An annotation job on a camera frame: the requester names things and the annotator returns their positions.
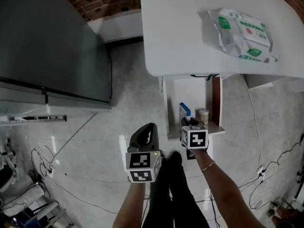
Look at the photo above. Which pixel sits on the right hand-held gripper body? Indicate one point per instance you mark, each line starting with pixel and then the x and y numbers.
pixel 195 138

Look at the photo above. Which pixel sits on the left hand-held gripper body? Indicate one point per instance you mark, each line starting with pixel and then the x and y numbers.
pixel 140 161

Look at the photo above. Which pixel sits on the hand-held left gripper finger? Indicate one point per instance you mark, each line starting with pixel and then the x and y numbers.
pixel 152 134
pixel 136 134

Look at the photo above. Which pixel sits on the person's left forearm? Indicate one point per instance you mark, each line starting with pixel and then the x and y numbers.
pixel 133 205

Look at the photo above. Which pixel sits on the person's right forearm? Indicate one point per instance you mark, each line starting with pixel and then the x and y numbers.
pixel 221 189

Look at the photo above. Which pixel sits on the clear cotton swab jar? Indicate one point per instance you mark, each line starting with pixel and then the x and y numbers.
pixel 204 116

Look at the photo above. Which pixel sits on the blue and white box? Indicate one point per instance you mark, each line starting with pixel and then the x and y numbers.
pixel 185 109

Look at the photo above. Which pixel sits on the person's black-clad legs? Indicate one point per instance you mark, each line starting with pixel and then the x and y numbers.
pixel 175 198

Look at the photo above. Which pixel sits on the white wipes packet green stripe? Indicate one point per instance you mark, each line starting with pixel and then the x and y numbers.
pixel 254 54

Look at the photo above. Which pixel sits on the small white power strip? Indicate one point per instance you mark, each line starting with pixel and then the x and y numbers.
pixel 51 167

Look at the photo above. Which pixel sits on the white wipes packet green label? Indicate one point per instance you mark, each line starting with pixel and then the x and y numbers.
pixel 224 30

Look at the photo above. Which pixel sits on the white wipes packet red mark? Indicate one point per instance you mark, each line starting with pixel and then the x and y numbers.
pixel 254 31

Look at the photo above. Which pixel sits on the black stand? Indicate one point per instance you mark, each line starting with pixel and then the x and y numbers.
pixel 299 170

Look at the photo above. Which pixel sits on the brown object on floor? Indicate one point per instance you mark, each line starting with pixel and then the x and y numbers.
pixel 285 214

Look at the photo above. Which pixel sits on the white rolled bundle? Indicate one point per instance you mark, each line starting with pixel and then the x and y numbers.
pixel 21 198

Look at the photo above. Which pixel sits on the grey metal cabinet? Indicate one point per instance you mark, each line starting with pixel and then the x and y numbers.
pixel 47 44

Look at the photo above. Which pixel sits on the metal drawer rail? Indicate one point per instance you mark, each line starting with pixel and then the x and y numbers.
pixel 38 119

